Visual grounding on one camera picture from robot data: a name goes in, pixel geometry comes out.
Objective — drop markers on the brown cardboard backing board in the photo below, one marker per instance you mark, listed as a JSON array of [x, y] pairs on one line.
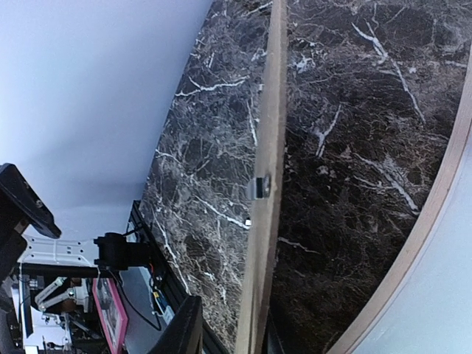
[[265, 213]]

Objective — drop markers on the black front rail base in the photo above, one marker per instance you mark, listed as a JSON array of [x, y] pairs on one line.
[[166, 290]]

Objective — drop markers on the white backing sheet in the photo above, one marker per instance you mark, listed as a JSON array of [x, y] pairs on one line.
[[432, 312]]

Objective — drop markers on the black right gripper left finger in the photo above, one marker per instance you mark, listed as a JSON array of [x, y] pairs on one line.
[[184, 334]]

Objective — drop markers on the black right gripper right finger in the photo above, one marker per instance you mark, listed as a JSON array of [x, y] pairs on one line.
[[273, 344]]

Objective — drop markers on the red wooden picture frame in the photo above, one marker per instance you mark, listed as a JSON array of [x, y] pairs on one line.
[[408, 257]]

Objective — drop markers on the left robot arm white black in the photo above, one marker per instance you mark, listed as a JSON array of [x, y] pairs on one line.
[[21, 208]]

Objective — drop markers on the silver metal turn clip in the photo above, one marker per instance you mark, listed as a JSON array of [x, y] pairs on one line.
[[259, 188]]

